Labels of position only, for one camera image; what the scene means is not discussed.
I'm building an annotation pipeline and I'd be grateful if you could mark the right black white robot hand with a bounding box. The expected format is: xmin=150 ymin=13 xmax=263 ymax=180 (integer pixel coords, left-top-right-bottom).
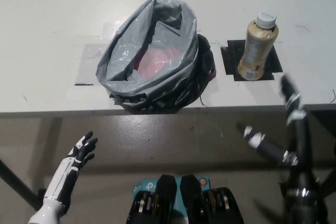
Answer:
xmin=235 ymin=73 xmax=320 ymax=183

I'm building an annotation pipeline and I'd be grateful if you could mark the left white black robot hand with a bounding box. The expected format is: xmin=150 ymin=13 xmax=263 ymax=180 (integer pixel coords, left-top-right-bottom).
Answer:
xmin=43 ymin=130 xmax=98 ymax=208

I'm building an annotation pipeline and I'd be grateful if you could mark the beige protein shake bottle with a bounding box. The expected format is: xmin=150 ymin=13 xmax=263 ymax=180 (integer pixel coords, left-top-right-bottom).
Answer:
xmin=237 ymin=11 xmax=280 ymax=81

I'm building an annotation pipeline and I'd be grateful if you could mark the grey plastic bag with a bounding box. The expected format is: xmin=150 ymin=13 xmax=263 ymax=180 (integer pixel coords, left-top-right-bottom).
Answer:
xmin=94 ymin=0 xmax=198 ymax=102

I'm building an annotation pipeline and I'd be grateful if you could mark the pink item in bag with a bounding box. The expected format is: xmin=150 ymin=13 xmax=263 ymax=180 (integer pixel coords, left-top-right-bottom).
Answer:
xmin=136 ymin=46 xmax=184 ymax=81

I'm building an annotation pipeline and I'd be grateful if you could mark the black table leg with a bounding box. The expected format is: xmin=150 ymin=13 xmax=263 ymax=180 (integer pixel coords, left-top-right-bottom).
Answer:
xmin=0 ymin=156 xmax=45 ymax=211

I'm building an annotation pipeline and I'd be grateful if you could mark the black tape square marker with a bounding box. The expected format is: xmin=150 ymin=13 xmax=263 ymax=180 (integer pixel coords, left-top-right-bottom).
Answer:
xmin=220 ymin=40 xmax=284 ymax=81

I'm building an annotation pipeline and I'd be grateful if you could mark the large clear tape patch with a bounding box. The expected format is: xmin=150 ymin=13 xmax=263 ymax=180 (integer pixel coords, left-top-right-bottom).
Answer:
xmin=74 ymin=44 xmax=114 ymax=86

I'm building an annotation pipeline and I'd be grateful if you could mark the black mesh basket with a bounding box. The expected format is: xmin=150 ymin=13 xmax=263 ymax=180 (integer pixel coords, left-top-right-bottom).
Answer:
xmin=109 ymin=34 xmax=217 ymax=115

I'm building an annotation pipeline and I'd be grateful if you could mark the small clear tape patch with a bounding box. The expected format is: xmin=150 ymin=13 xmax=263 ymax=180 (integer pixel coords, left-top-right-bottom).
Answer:
xmin=99 ymin=21 xmax=125 ymax=41

